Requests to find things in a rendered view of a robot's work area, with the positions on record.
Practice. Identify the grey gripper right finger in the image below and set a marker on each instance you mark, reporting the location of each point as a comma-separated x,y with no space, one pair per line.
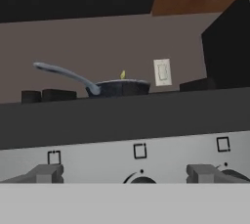
203,173

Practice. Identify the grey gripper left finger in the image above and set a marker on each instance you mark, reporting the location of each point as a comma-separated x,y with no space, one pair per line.
45,173

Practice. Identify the black and silver stove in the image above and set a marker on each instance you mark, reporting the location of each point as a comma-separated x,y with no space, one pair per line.
123,120

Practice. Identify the small yellow object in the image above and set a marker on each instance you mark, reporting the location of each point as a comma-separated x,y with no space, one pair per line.
122,75

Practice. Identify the black tall appliance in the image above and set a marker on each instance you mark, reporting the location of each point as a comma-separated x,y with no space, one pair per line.
229,45

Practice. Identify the white wall outlet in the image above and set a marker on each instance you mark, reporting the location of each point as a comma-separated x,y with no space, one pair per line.
162,72

